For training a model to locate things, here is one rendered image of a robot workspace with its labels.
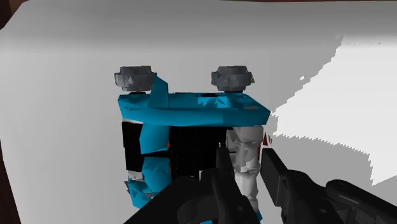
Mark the blue robot toy figure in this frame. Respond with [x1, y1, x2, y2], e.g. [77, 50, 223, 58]
[114, 65, 274, 223]

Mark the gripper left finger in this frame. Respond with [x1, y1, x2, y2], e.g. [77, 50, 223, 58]
[123, 147, 261, 224]

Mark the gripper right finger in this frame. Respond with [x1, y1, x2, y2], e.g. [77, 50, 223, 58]
[260, 148, 397, 224]

